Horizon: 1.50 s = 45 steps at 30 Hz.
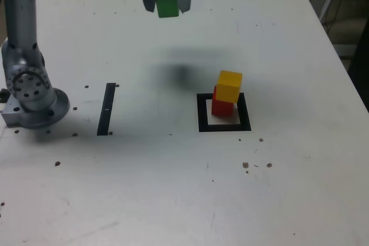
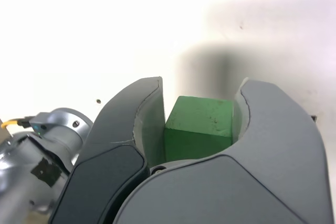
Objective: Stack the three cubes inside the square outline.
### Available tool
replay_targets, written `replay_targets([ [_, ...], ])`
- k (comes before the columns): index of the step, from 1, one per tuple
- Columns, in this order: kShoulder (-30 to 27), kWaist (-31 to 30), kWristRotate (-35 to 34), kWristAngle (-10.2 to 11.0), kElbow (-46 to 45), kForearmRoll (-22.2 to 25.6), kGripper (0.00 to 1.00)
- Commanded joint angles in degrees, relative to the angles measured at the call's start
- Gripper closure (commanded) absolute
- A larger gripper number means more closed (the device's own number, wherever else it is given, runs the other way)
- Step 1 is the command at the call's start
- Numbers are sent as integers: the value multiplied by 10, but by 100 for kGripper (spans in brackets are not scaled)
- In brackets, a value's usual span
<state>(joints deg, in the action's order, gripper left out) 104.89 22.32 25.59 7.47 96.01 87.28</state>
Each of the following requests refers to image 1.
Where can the green cube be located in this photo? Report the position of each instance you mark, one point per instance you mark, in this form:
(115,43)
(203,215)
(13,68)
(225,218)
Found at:
(167,7)

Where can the yellow cube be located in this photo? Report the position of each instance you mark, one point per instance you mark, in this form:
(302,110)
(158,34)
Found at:
(228,90)

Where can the red cube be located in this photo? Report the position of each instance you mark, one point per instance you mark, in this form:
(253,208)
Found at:
(221,109)

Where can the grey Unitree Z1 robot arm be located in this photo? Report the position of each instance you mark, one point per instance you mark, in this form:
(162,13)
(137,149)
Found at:
(31,105)

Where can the black tape square outline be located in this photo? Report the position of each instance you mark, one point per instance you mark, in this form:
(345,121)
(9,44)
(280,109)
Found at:
(201,113)

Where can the black tape strip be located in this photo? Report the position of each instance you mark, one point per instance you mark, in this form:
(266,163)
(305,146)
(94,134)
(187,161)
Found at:
(105,99)

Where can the grey flat plate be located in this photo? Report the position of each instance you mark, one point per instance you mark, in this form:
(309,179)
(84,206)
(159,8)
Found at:
(346,50)

